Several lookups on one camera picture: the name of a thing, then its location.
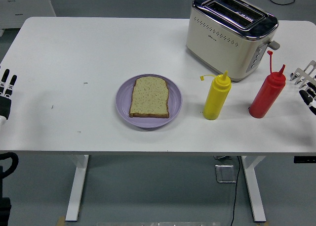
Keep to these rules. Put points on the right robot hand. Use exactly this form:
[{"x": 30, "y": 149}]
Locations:
[{"x": 310, "y": 97}]

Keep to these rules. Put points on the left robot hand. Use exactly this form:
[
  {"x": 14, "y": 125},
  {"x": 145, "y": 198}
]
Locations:
[{"x": 5, "y": 107}]

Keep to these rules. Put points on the red squeeze bottle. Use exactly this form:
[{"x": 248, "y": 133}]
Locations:
[{"x": 267, "y": 95}]

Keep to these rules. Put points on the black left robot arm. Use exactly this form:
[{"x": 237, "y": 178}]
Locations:
[{"x": 5, "y": 206}]

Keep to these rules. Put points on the slice of bread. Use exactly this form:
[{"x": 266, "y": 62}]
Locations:
[{"x": 150, "y": 97}]

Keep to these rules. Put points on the silver metal toast rack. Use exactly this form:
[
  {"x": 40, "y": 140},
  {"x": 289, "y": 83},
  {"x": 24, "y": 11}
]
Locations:
[{"x": 304, "y": 74}]

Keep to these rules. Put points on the black table control panel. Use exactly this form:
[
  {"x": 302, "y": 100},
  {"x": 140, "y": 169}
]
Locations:
[{"x": 304, "y": 159}]

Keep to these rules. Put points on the yellow squeeze bottle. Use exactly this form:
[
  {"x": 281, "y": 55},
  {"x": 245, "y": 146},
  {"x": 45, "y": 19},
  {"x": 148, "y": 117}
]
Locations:
[{"x": 217, "y": 97}]

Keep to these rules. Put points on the white ribbed appliance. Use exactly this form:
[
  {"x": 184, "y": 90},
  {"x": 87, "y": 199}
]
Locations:
[{"x": 22, "y": 11}]

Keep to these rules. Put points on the white table leg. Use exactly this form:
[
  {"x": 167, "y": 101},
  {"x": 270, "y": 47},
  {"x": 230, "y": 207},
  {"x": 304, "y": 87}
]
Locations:
[
  {"x": 77, "y": 186},
  {"x": 254, "y": 186}
]

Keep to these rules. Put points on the cream and chrome toaster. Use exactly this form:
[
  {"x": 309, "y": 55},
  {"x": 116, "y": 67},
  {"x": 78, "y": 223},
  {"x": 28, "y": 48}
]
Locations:
[{"x": 217, "y": 40}]

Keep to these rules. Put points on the metal floor socket plate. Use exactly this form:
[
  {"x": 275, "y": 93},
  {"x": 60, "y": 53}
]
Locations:
[{"x": 225, "y": 173}]

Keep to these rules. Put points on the purple round plate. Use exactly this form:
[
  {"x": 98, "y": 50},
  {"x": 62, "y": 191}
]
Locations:
[{"x": 123, "y": 100}]

